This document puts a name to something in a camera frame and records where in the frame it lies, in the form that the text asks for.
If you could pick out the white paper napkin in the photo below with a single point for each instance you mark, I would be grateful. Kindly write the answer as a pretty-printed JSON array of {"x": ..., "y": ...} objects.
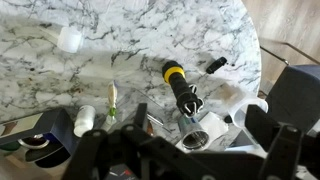
[{"x": 216, "y": 125}]

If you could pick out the small black rectangular device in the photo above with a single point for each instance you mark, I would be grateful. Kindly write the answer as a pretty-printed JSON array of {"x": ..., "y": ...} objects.
[{"x": 216, "y": 65}]

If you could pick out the clear plastic measuring cup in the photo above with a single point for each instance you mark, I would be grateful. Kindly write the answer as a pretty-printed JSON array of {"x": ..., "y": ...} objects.
[{"x": 245, "y": 108}]

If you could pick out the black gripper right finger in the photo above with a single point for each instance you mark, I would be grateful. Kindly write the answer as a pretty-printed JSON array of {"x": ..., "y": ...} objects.
[{"x": 261, "y": 126}]

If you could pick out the black and yellow flashlight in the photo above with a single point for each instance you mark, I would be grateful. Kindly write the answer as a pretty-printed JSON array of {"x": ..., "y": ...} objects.
[{"x": 181, "y": 88}]

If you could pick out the small white translucent cup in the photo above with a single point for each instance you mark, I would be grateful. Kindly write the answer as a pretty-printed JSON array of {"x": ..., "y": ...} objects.
[{"x": 70, "y": 39}]

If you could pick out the white pill bottle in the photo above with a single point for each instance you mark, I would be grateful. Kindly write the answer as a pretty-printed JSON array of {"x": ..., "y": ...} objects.
[{"x": 84, "y": 120}]

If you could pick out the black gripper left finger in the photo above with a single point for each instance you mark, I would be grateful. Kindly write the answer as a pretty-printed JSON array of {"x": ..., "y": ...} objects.
[{"x": 141, "y": 116}]

